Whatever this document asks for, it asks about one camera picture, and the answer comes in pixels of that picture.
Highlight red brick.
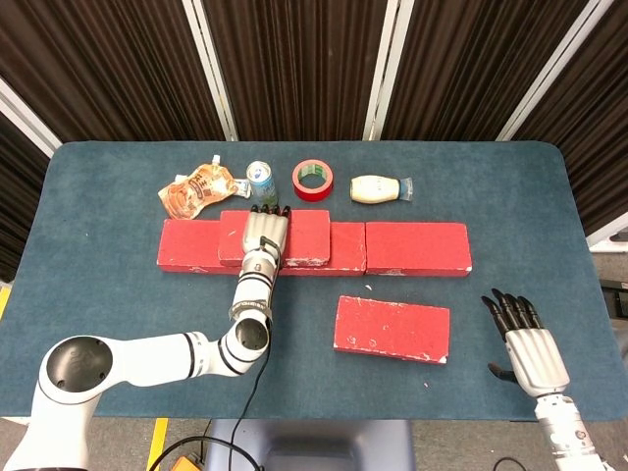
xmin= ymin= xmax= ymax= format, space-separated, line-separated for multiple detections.
xmin=364 ymin=221 xmax=474 ymax=277
xmin=217 ymin=209 xmax=333 ymax=269
xmin=156 ymin=219 xmax=264 ymax=276
xmin=333 ymin=294 xmax=451 ymax=365
xmin=260 ymin=221 xmax=368 ymax=277

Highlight light blue drink can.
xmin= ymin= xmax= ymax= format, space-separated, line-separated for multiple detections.
xmin=245 ymin=160 xmax=279 ymax=211

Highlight red tape roll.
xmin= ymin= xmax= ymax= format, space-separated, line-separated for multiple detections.
xmin=291 ymin=159 xmax=336 ymax=203

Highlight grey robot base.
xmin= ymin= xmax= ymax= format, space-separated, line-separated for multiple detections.
xmin=204 ymin=419 xmax=416 ymax=471

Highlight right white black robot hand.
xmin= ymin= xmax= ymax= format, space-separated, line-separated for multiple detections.
xmin=480 ymin=288 xmax=571 ymax=397

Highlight brown ribbed partition panel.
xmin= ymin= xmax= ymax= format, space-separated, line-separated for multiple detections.
xmin=203 ymin=0 xmax=393 ymax=142
xmin=385 ymin=0 xmax=604 ymax=142
xmin=0 ymin=0 xmax=239 ymax=143
xmin=512 ymin=0 xmax=628 ymax=246
xmin=0 ymin=78 xmax=61 ymax=284

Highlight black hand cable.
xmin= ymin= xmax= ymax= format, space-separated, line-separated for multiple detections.
xmin=146 ymin=235 xmax=284 ymax=471

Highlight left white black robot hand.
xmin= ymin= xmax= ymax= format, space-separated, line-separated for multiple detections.
xmin=238 ymin=203 xmax=292 ymax=256

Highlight orange floor device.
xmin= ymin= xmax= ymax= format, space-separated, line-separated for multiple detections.
xmin=171 ymin=454 xmax=207 ymax=471

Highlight blue felt table cover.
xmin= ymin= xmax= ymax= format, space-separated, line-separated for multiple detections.
xmin=0 ymin=140 xmax=628 ymax=423

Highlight white bottle with blue cap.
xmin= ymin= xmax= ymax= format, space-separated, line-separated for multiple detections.
xmin=349 ymin=175 xmax=414 ymax=205

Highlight orange spout pouch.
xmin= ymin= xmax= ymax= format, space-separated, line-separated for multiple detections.
xmin=157 ymin=154 xmax=237 ymax=221

